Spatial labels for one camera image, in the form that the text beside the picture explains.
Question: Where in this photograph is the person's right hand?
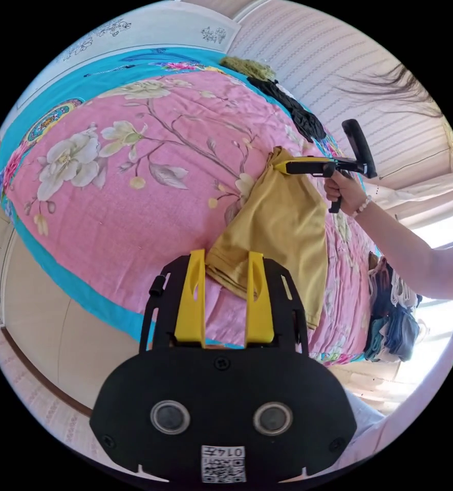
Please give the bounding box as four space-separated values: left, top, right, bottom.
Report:
322 170 370 218

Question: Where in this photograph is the person's right forearm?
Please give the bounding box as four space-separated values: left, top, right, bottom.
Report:
351 195 453 301

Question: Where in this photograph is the pile of clothes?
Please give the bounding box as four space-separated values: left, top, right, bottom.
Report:
363 252 423 364

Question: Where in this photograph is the window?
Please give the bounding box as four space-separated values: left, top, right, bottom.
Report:
397 199 453 346

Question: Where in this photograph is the bed with pink floral quilt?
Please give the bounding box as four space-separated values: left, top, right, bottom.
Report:
0 47 381 366

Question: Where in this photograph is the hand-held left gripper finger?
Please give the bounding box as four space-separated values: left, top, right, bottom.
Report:
244 251 275 348

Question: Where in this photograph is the person's body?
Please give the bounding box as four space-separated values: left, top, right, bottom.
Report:
326 63 453 473

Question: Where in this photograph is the olive fuzzy garment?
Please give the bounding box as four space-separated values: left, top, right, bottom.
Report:
219 55 277 82

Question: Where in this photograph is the black garment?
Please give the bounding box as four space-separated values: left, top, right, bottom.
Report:
247 76 328 143

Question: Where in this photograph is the brown short sleeve shirt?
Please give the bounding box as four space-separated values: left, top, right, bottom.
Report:
204 146 329 330

